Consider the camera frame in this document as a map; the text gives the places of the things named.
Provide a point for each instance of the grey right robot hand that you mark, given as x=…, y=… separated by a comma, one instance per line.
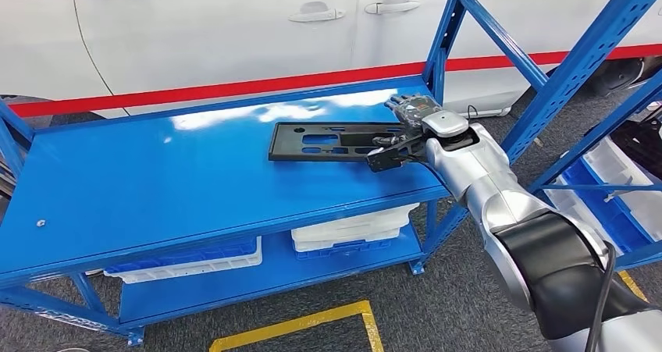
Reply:
x=413, y=109

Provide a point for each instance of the black plastic plate frame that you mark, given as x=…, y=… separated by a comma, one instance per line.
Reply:
x=289, y=143

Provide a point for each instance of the blue metal shelf rack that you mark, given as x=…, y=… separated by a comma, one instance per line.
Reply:
x=595, y=135
x=155, y=184

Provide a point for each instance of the white plastic bin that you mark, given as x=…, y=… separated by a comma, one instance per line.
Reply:
x=574, y=210
x=351, y=228
x=207, y=269
x=641, y=205

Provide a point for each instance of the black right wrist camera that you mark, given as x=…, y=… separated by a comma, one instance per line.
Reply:
x=382, y=159

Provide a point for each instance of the black bulky object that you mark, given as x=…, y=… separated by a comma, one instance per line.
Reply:
x=641, y=148

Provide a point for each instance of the white car with red stripe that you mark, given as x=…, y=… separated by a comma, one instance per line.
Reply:
x=207, y=29

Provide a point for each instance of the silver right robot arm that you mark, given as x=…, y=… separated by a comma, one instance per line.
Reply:
x=481, y=174

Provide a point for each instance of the yellow floor tape square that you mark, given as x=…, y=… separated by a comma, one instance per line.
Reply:
x=632, y=286
x=310, y=320

